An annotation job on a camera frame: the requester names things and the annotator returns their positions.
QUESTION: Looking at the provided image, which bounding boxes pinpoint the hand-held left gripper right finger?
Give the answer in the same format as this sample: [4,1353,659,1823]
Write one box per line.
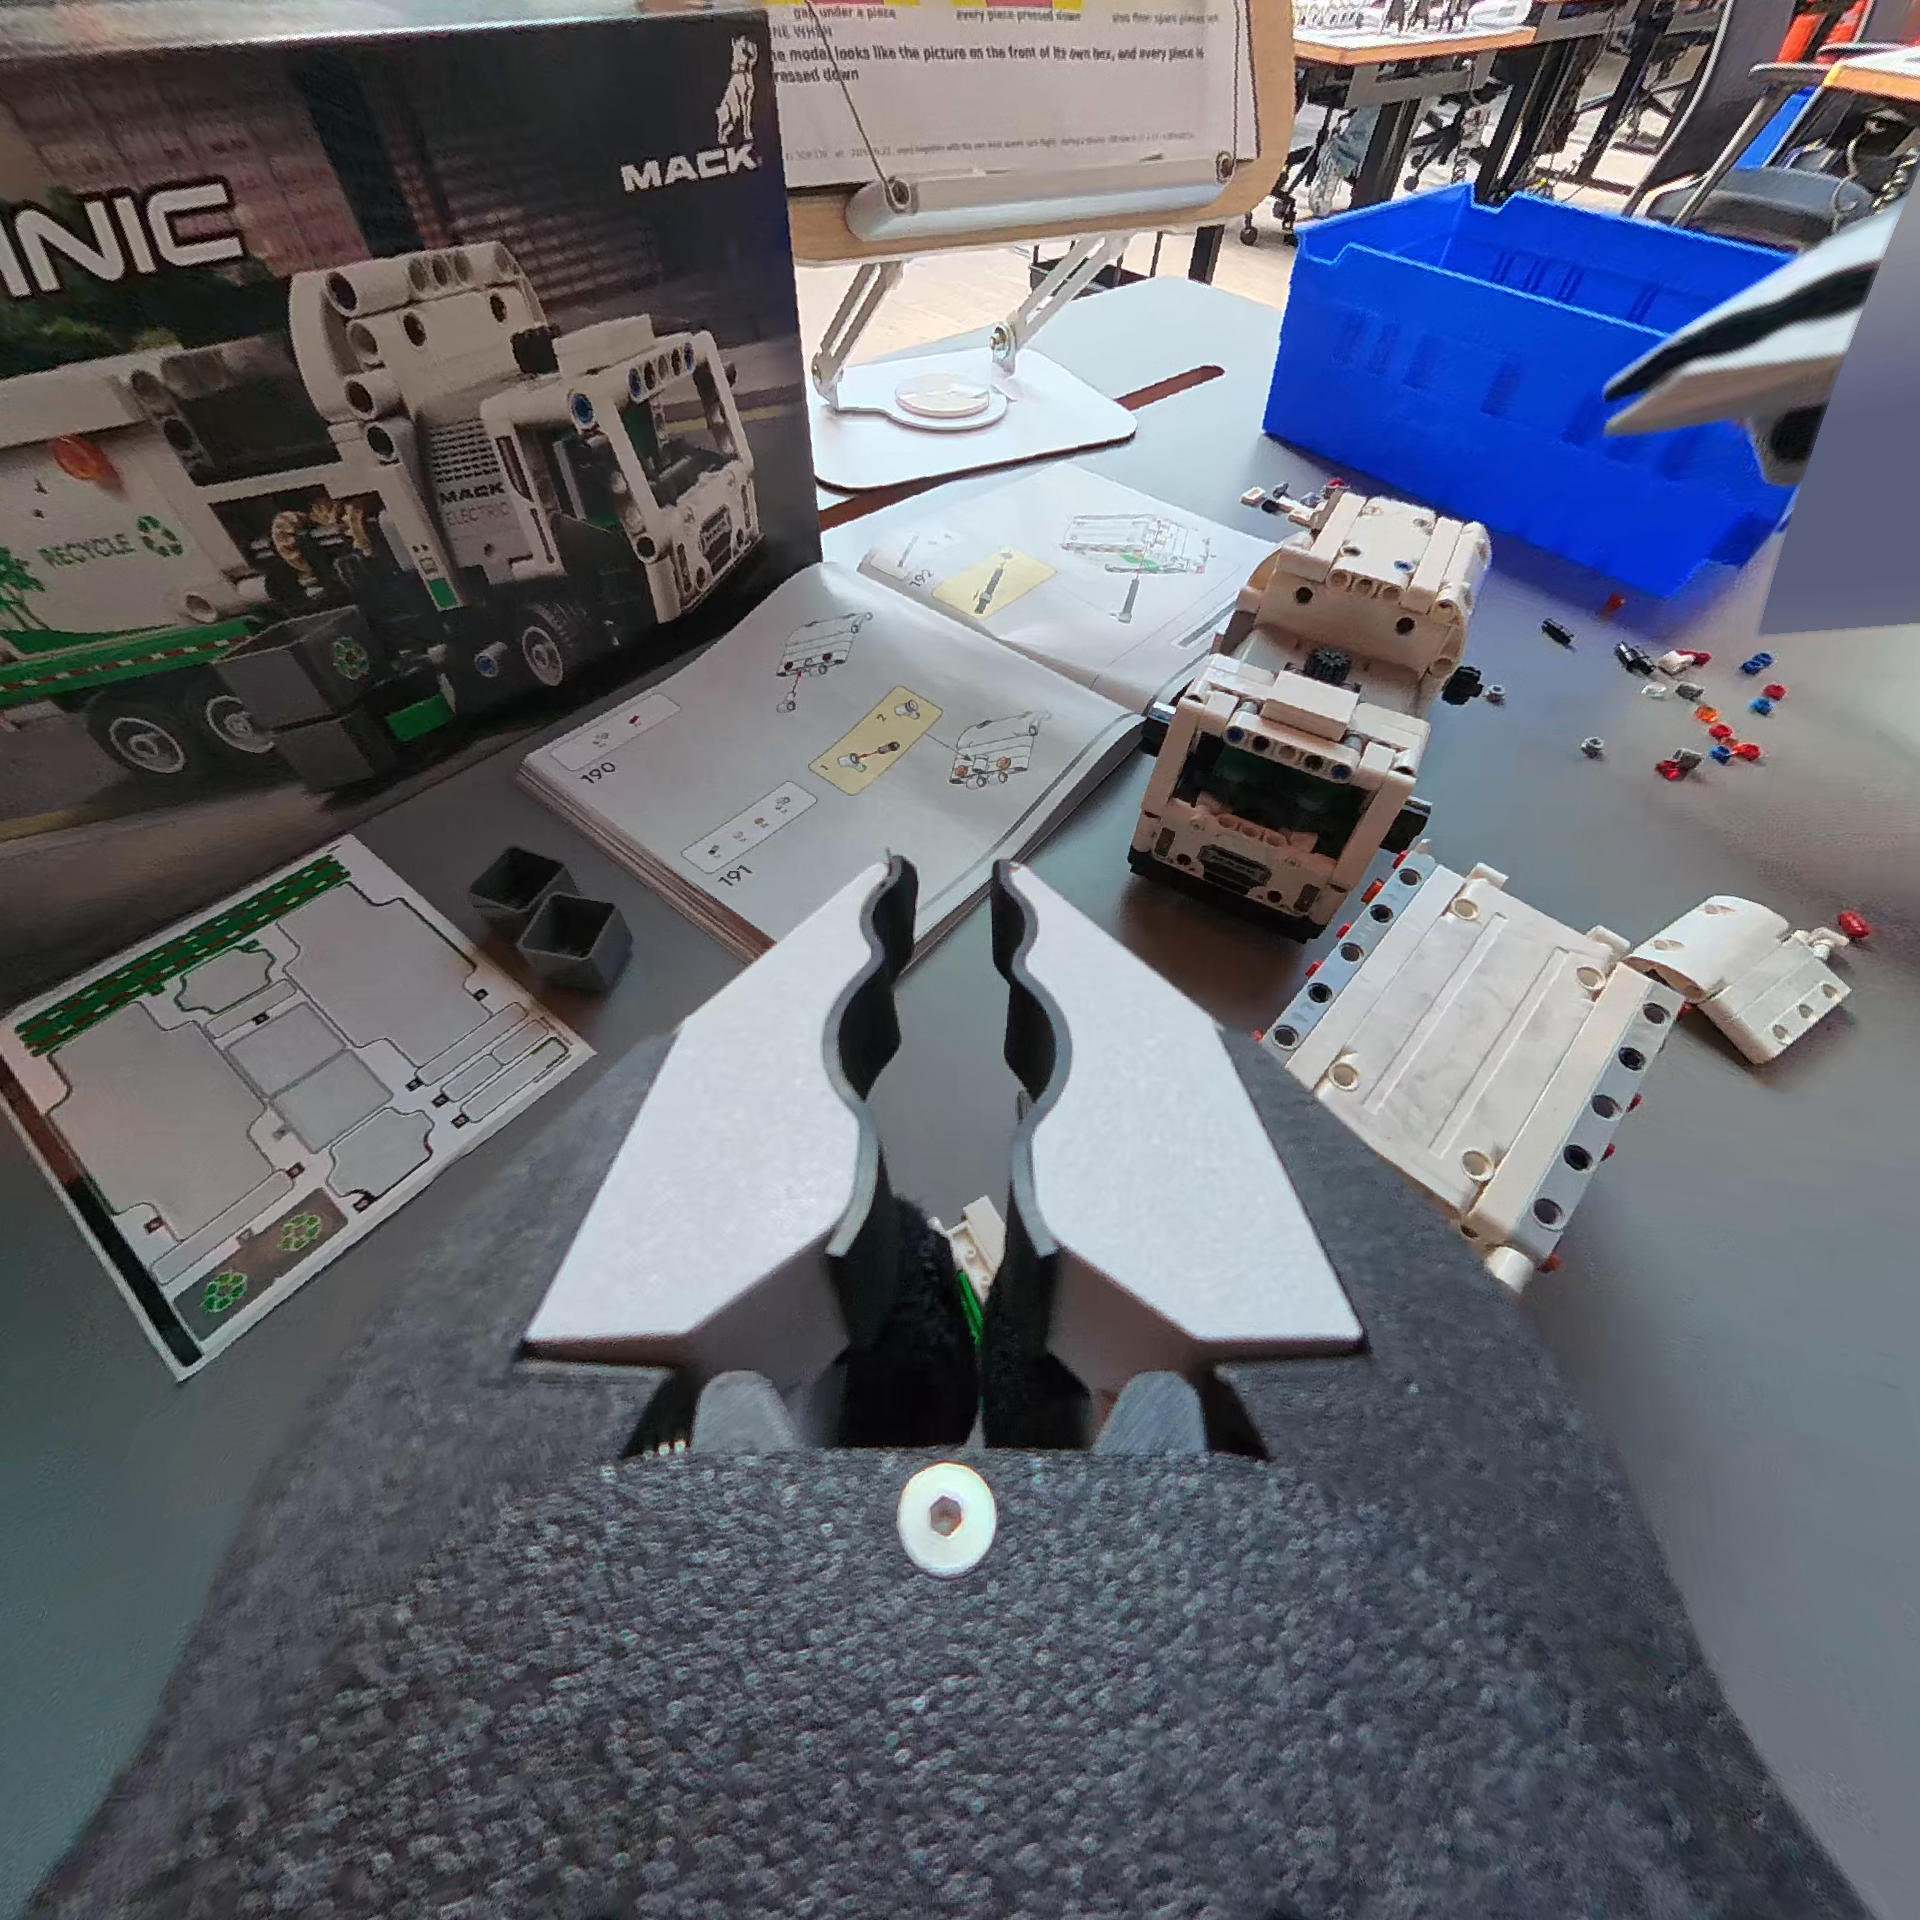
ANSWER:
[982,858,1368,1384]

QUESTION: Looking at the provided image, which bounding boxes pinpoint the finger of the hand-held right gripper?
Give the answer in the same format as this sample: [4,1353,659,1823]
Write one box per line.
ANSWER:
[1603,216,1898,407]
[1603,345,1850,443]

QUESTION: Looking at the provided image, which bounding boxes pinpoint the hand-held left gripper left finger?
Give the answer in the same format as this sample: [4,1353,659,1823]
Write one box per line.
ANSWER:
[522,856,921,1386]

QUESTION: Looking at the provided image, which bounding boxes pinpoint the lego instruction booklet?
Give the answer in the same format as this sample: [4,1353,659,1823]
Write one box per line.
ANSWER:
[517,462,1284,962]

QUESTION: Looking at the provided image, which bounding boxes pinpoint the white curved lego panel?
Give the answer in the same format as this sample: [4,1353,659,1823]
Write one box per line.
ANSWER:
[1627,896,1854,1068]

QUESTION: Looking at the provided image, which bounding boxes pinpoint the small white lego piece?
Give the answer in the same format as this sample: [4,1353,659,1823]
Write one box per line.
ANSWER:
[931,1198,1011,1315]

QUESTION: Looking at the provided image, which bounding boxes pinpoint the dark grey lego bin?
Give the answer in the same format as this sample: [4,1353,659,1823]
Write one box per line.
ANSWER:
[468,849,571,939]
[517,892,635,994]

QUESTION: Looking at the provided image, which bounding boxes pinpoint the white lego container body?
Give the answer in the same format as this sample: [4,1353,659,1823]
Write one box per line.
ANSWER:
[1258,862,1684,1297]

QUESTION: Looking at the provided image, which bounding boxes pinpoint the scattered small lego pieces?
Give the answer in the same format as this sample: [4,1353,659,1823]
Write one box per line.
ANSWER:
[1536,593,1801,784]

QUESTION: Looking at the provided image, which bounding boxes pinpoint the lego sticker sheet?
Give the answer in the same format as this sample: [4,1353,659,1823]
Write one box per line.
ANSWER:
[0,834,596,1384]

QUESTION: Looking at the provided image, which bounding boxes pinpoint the white green lego truck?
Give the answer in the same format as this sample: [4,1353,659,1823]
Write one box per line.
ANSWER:
[1126,491,1496,944]

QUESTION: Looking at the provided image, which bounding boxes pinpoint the black lego set box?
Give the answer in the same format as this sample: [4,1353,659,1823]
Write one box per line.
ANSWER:
[0,7,825,903]

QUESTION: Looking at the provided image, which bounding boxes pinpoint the blue plastic bin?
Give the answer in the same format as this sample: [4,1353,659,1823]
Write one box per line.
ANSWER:
[1264,184,1801,602]

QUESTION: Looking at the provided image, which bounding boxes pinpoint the background tables and chairs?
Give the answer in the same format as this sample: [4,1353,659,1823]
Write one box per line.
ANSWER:
[1241,0,1920,250]

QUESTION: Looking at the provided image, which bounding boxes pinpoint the document holder stand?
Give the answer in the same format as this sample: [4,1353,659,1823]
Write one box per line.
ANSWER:
[757,0,1296,495]

